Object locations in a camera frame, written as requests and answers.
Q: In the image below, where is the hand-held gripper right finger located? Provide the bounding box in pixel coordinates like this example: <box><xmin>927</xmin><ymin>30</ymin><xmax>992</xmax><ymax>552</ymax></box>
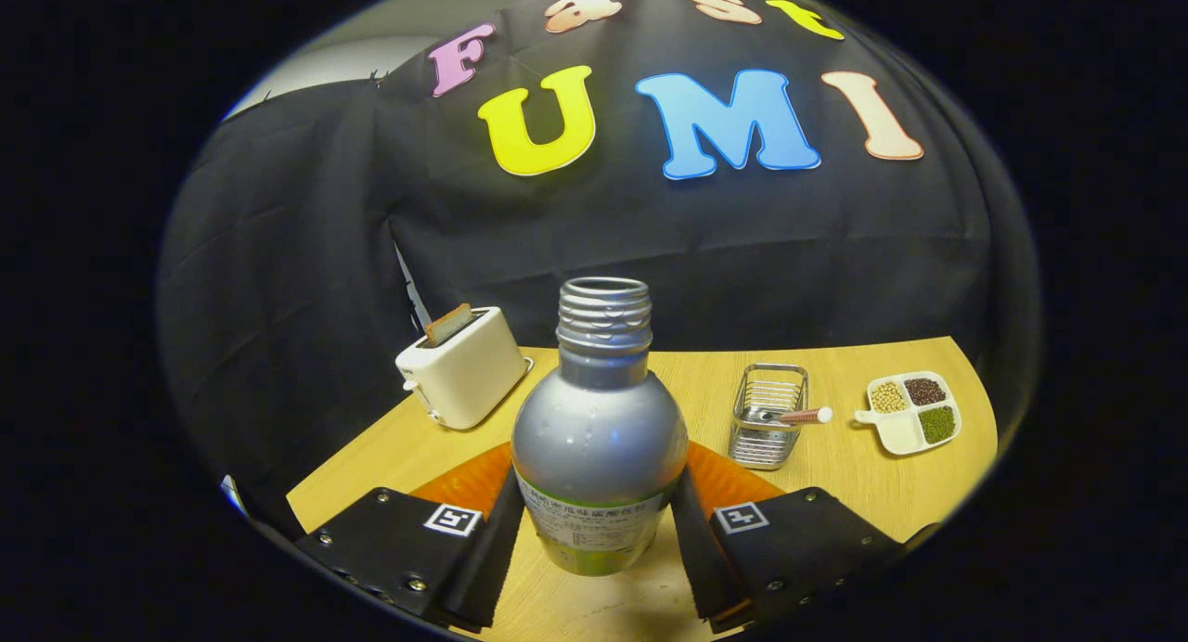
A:
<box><xmin>670</xmin><ymin>441</ymin><xmax>906</xmax><ymax>636</ymax></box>

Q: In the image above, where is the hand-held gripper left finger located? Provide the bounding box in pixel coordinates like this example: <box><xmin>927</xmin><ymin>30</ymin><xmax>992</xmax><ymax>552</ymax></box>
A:
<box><xmin>295</xmin><ymin>441</ymin><xmax>527</xmax><ymax>634</ymax></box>

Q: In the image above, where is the silver bottle with green label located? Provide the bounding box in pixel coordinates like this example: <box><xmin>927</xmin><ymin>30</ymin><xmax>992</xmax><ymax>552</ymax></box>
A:
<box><xmin>510</xmin><ymin>277</ymin><xmax>690</xmax><ymax>578</ymax></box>

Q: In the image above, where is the wooden table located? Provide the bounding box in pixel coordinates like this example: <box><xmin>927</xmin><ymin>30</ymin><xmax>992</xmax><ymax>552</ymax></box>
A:
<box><xmin>286</xmin><ymin>336</ymin><xmax>999</xmax><ymax>642</ymax></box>

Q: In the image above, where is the white toaster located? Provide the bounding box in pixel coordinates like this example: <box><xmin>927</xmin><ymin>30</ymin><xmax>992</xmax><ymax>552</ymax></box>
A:
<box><xmin>395</xmin><ymin>306</ymin><xmax>535</xmax><ymax>430</ymax></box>

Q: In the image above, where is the toasted bread slice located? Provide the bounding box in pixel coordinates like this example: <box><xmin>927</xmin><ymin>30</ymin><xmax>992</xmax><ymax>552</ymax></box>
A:
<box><xmin>425</xmin><ymin>303</ymin><xmax>474</xmax><ymax>348</ymax></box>

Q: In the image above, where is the white divided dish of beans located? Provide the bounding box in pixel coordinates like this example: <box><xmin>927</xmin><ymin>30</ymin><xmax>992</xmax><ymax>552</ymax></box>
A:
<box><xmin>854</xmin><ymin>371</ymin><xmax>962</xmax><ymax>456</ymax></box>

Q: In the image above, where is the metal wire basket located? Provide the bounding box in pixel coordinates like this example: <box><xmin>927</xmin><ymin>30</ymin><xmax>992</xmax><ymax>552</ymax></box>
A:
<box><xmin>729</xmin><ymin>364</ymin><xmax>810</xmax><ymax>471</ymax></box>

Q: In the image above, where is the spoon with white handle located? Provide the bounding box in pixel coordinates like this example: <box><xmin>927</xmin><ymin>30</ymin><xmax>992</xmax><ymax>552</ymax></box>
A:
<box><xmin>752</xmin><ymin>406</ymin><xmax>834</xmax><ymax>428</ymax></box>

